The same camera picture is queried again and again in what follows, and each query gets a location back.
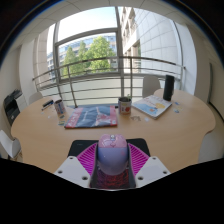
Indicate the black mouse pad red swirl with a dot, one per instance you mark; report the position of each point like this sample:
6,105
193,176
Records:
83,145

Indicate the black printer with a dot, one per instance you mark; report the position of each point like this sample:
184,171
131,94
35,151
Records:
12,108

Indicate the white chair with wooden legs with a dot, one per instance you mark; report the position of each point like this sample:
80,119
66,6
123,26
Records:
9,143

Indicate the light blue and yellow book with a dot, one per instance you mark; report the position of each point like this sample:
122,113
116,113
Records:
151,106

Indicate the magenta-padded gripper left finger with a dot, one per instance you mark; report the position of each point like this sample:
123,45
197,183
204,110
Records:
71,168

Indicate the metal balcony railing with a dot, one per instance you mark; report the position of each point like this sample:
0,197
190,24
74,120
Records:
131,76

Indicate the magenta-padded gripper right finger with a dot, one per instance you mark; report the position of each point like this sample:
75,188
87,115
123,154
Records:
151,168

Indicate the red and blue magazine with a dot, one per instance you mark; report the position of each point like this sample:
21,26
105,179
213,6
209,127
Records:
91,116

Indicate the lilac and pink computer mouse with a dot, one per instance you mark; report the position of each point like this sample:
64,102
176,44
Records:
112,156

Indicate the white cup with blue print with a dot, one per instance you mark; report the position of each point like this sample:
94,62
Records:
60,108

